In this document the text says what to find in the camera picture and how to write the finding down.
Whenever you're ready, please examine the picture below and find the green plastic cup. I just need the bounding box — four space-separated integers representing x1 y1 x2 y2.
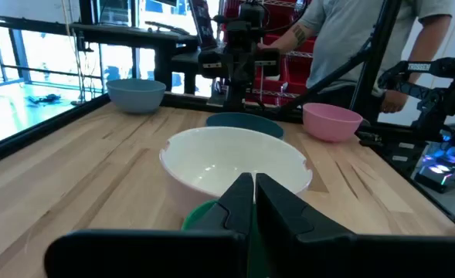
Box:
180 198 270 278

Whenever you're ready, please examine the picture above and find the dark teal bowl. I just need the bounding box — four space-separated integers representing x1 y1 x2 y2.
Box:
205 111 285 140

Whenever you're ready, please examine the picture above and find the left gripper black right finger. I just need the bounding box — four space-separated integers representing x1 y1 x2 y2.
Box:
255 172 455 278

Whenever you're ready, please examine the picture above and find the device with coloured lights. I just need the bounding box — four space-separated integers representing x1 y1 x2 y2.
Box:
414 133 455 194

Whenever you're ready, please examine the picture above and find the person's hand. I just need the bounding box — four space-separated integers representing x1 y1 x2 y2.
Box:
380 89 409 114
257 40 286 53

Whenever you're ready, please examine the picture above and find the pink plate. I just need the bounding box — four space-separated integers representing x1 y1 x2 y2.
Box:
302 102 364 143

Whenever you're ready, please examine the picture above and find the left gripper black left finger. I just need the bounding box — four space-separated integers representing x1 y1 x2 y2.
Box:
43 172 255 278

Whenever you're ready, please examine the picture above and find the black desk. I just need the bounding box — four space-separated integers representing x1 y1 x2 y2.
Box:
70 21 201 96

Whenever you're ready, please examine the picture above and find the person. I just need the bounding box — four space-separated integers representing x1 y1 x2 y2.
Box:
257 0 454 115

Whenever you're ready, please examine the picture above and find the red bin shelf rack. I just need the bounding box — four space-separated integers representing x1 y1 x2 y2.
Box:
221 0 317 107

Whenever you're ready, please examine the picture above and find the light blue bowl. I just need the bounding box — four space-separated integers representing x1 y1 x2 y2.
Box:
106 78 167 114

